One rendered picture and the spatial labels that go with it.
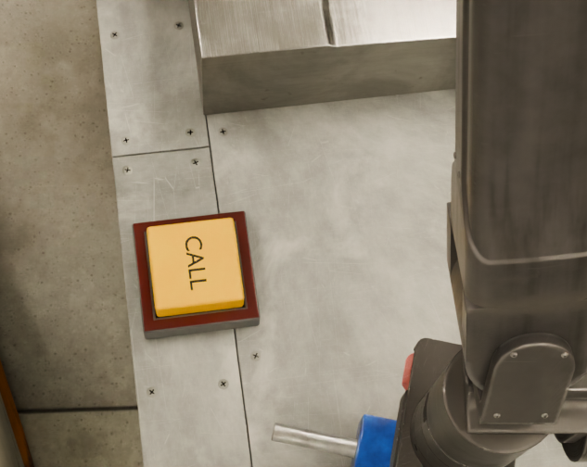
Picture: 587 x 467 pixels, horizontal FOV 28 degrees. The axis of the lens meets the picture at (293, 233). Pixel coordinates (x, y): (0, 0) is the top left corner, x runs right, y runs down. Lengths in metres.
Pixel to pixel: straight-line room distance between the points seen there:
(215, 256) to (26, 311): 0.90
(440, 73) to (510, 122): 0.44
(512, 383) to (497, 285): 0.06
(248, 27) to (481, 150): 0.38
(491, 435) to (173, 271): 0.30
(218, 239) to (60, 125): 0.99
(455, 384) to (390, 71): 0.34
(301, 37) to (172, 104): 0.13
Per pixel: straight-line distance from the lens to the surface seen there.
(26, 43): 1.83
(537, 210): 0.46
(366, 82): 0.86
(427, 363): 0.68
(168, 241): 0.79
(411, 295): 0.83
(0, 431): 1.38
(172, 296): 0.78
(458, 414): 0.56
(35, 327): 1.66
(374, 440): 0.76
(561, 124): 0.44
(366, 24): 0.81
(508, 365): 0.51
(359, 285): 0.83
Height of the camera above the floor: 1.59
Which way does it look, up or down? 70 degrees down
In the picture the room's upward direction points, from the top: 10 degrees clockwise
